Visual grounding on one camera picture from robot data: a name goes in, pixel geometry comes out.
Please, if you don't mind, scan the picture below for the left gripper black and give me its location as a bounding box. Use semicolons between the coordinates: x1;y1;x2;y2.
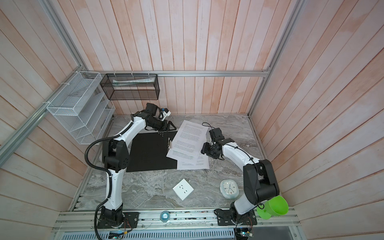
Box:
147;117;177;132

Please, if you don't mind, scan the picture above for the printed paper sheet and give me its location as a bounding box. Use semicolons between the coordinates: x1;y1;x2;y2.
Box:
177;137;210;170
166;120;208;161

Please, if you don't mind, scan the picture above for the metal folder clip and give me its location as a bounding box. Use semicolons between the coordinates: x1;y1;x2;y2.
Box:
168;139;172;151

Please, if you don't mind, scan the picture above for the blue folder black inside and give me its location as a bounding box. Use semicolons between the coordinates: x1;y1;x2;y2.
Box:
126;131;177;173

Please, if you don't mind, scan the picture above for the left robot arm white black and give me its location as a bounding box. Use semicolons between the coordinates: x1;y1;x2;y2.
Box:
100;103;176;228

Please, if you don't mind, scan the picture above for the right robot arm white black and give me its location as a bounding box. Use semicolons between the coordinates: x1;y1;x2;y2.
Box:
201;128;280;224

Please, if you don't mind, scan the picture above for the white oval alarm clock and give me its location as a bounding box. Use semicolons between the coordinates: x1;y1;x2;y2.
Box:
220;179;240;200

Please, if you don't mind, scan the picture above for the blue tape roll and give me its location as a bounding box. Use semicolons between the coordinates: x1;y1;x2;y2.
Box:
160;211;170;223

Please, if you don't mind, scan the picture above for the green plastic funnel cup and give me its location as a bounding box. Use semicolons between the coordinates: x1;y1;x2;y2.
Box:
257;196;289;220

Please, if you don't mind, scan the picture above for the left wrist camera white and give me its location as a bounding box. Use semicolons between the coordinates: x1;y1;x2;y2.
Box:
158;108;171;121

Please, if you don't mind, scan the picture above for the white wall socket plate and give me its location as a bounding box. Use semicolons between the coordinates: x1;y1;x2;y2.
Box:
173;179;194;201

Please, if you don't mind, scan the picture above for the black wire mesh basket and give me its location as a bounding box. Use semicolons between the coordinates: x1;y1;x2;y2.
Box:
101;73;160;101

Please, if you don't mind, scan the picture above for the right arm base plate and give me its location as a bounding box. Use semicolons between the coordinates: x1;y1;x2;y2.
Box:
214;209;257;227

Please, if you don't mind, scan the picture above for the horizontal aluminium frame bar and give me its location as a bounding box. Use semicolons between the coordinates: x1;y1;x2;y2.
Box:
98;70;270;77

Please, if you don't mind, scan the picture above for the white wire mesh shelf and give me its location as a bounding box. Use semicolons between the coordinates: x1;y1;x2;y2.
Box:
47;72;115;145

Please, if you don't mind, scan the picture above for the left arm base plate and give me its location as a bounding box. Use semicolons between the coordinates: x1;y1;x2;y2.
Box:
96;210;140;229

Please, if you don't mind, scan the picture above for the aluminium mounting rail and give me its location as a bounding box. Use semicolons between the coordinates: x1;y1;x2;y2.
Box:
52;208;301;233

